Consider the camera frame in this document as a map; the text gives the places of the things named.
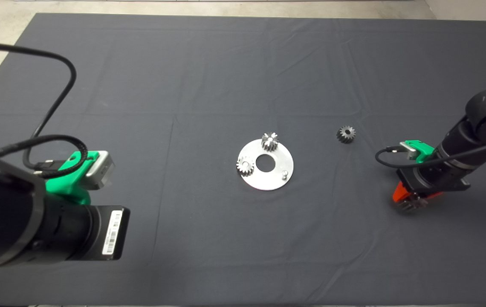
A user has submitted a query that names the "green right wrist camera mount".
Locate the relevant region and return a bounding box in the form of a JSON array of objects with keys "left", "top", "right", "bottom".
[{"left": 408, "top": 140, "right": 435, "bottom": 165}]

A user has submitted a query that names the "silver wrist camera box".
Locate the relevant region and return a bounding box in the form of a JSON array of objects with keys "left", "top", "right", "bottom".
[
  {"left": 82, "top": 151, "right": 116, "bottom": 191},
  {"left": 399, "top": 142, "right": 417, "bottom": 160}
]

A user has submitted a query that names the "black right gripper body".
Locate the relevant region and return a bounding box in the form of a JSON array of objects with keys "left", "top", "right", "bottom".
[{"left": 396, "top": 167, "right": 472, "bottom": 197}]

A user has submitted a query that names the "smooth black left camera cable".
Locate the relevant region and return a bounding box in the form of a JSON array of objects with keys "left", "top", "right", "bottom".
[{"left": 0, "top": 41, "right": 77, "bottom": 169}]

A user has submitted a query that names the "small silver steel gear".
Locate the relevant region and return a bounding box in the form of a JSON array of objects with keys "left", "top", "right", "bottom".
[
  {"left": 237, "top": 156, "right": 255, "bottom": 177},
  {"left": 261, "top": 132, "right": 279, "bottom": 151}
]

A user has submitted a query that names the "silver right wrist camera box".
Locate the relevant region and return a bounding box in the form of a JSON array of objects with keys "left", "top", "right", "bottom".
[{"left": 399, "top": 142, "right": 417, "bottom": 160}]

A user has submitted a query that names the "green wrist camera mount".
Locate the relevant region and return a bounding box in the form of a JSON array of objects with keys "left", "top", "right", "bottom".
[
  {"left": 45, "top": 151, "right": 100, "bottom": 206},
  {"left": 408, "top": 140, "right": 435, "bottom": 165}
]

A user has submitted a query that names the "green left wrist camera mount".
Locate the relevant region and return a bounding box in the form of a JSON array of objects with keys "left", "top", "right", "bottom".
[{"left": 45, "top": 151, "right": 100, "bottom": 206}]

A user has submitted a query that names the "large steel gear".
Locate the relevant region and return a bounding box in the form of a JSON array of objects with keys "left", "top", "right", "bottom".
[{"left": 396, "top": 193, "right": 429, "bottom": 213}]

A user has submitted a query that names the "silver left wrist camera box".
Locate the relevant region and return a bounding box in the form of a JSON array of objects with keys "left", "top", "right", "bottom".
[{"left": 82, "top": 151, "right": 116, "bottom": 191}]

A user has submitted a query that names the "dark grey table cloth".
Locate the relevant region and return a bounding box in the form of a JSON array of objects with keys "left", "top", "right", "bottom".
[{"left": 0, "top": 13, "right": 486, "bottom": 306}]

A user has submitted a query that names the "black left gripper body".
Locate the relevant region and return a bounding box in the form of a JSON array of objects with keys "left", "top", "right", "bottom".
[{"left": 90, "top": 206, "right": 131, "bottom": 261}]

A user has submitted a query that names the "round metal plate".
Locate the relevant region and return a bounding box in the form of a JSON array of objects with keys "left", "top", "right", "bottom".
[{"left": 237, "top": 139, "right": 295, "bottom": 191}]

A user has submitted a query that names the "small dark steel gear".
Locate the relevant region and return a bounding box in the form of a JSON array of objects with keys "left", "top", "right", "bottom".
[{"left": 336, "top": 125, "right": 356, "bottom": 144}]

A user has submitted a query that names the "braided black left camera cable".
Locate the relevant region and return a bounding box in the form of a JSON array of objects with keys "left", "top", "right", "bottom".
[{"left": 0, "top": 134, "right": 89, "bottom": 179}]

